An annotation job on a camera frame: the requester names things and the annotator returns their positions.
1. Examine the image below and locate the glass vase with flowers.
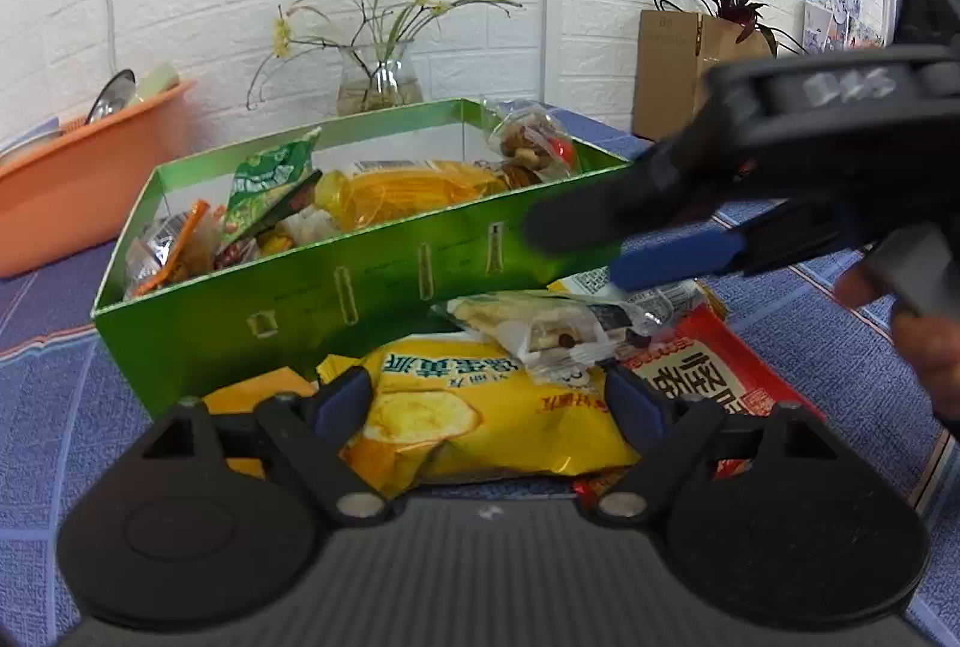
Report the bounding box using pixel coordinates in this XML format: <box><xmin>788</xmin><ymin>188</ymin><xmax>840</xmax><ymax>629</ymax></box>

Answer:
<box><xmin>245</xmin><ymin>0</ymin><xmax>524</xmax><ymax>115</ymax></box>

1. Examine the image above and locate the green pea snack pack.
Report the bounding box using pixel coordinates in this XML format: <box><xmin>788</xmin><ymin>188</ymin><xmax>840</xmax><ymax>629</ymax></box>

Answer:
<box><xmin>220</xmin><ymin>127</ymin><xmax>322</xmax><ymax>248</ymax></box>

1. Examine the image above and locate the clear yellow cake pack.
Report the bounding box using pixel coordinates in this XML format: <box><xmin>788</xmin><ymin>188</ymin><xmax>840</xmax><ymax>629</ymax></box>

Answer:
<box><xmin>314</xmin><ymin>159</ymin><xmax>509</xmax><ymax>232</ymax></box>

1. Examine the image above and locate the metal bowl in basin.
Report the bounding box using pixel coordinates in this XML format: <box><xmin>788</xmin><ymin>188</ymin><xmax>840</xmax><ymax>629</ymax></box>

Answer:
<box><xmin>85</xmin><ymin>68</ymin><xmax>137</xmax><ymax>125</ymax></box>

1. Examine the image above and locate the person right hand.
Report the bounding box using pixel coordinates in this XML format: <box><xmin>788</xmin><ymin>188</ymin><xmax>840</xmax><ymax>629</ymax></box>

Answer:
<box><xmin>833</xmin><ymin>265</ymin><xmax>960</xmax><ymax>420</ymax></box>

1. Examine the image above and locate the small red nut pack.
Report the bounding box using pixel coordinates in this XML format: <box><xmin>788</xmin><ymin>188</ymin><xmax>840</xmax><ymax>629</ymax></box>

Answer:
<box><xmin>488</xmin><ymin>104</ymin><xmax>581</xmax><ymax>182</ymax></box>

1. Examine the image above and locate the red korean snack bag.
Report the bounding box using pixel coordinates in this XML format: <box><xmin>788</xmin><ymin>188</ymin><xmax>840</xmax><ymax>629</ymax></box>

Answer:
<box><xmin>572</xmin><ymin>304</ymin><xmax>827</xmax><ymax>498</ymax></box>

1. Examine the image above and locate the orange plastic basin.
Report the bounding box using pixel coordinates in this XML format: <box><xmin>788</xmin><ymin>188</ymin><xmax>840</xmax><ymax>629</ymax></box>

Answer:
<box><xmin>0</xmin><ymin>80</ymin><xmax>195</xmax><ymax>278</ymax></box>

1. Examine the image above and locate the brown paper bag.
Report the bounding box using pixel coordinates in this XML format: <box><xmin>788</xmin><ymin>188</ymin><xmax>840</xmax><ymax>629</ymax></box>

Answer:
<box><xmin>631</xmin><ymin>10</ymin><xmax>771</xmax><ymax>142</ymax></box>

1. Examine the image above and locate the blue plaid tablecloth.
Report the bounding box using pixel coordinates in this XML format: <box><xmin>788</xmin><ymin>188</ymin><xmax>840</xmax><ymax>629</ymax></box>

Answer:
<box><xmin>0</xmin><ymin>106</ymin><xmax>960</xmax><ymax>647</ymax></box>

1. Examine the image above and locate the orange foil snack pack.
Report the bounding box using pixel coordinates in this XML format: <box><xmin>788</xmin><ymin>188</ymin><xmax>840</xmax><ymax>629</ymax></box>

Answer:
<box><xmin>202</xmin><ymin>367</ymin><xmax>317</xmax><ymax>480</ymax></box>

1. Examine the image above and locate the green cardboard box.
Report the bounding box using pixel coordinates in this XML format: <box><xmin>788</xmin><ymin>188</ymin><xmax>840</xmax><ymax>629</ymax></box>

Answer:
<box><xmin>91</xmin><ymin>112</ymin><xmax>641</xmax><ymax>416</ymax></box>

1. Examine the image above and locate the yellow chip bag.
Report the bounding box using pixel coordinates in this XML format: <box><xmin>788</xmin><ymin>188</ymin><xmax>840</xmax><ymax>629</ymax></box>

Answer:
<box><xmin>317</xmin><ymin>333</ymin><xmax>638</xmax><ymax>498</ymax></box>

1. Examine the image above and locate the clear cracker pack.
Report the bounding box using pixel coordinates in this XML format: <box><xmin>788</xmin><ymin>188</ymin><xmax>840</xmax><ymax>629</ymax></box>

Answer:
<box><xmin>433</xmin><ymin>268</ymin><xmax>727</xmax><ymax>385</ymax></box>

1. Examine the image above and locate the orange nut snack pack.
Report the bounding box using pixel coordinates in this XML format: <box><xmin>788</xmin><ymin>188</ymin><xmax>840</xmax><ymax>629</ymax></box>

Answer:
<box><xmin>124</xmin><ymin>200</ymin><xmax>218</xmax><ymax>299</ymax></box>

